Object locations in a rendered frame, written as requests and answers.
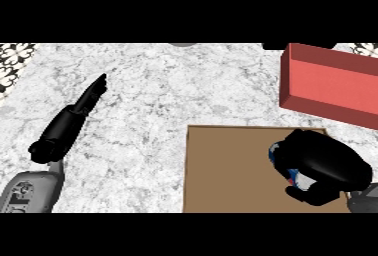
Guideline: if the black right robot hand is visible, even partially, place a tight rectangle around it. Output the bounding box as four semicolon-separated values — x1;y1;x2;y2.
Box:
272;128;374;207

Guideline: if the blue and white can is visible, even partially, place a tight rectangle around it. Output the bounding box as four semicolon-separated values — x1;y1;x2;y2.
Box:
268;140;318;192

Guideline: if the brown flat tray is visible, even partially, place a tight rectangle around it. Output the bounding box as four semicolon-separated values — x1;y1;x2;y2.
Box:
182;124;353;214

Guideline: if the red open box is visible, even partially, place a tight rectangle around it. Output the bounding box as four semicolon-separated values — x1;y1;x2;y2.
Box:
278;43;378;131

